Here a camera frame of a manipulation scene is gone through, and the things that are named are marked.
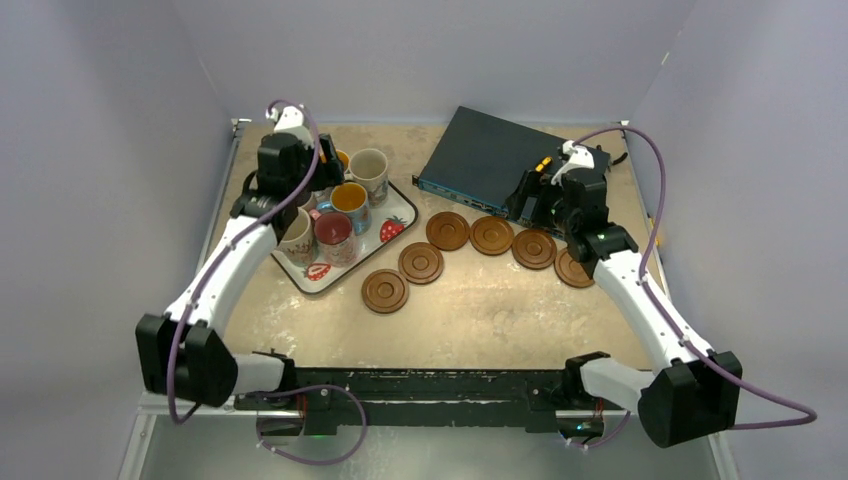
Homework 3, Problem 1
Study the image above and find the wooden coaster one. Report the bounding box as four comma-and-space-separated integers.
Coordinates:
425, 211, 470, 251

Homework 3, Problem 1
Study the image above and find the black cable behind switch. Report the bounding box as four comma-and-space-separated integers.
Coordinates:
596, 145, 629, 171

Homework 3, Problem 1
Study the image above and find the wooden coaster five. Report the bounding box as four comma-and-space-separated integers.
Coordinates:
398, 242, 445, 285

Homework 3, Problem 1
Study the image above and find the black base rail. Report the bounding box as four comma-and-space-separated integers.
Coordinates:
234, 367, 619, 440

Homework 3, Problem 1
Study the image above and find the aluminium frame rail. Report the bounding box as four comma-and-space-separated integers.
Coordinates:
135, 390, 299, 419

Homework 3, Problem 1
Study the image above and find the pink inside dark mug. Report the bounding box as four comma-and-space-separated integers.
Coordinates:
309, 209, 358, 268

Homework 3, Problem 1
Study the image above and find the wooden coaster six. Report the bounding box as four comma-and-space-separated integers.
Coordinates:
361, 269, 410, 314

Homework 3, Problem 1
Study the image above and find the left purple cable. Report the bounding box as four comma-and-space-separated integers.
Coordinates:
165, 99, 370, 468

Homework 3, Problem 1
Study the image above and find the wooden coaster three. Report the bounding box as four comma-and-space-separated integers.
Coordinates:
511, 229, 557, 270

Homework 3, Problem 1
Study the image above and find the beige cream mug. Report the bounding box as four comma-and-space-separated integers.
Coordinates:
277, 207, 317, 266

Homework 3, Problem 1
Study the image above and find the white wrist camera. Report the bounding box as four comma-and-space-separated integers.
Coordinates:
265, 106, 314, 146
550, 140, 595, 186

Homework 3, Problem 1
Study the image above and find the wooden coaster two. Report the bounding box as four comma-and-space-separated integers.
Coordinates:
469, 216, 514, 256

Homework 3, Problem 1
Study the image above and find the white strawberry tray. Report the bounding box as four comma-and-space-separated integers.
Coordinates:
272, 181, 419, 295

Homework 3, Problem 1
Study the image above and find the wooden coaster four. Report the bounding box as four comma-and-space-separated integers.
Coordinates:
553, 249, 594, 289

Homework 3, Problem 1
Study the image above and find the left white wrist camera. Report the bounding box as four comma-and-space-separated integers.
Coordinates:
265, 106, 314, 146

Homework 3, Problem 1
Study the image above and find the white floral mug orange inside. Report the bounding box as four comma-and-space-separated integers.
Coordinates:
336, 150, 350, 173

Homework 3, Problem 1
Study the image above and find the purple inside pink mug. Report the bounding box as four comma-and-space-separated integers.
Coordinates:
294, 190, 317, 211

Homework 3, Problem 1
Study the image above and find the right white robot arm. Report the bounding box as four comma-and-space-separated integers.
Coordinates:
505, 168, 743, 448

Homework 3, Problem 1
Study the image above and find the yellow black screwdriver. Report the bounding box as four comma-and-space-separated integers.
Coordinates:
534, 156, 553, 173

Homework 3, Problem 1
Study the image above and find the blue mug orange inside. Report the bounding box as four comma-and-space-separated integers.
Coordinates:
316, 182, 372, 236

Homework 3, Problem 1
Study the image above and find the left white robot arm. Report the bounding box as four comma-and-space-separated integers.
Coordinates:
135, 132, 343, 409

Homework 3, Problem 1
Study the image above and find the cream white mug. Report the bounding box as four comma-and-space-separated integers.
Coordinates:
348, 148, 389, 208

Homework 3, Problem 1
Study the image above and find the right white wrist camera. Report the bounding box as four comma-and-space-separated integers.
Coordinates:
550, 140, 595, 186

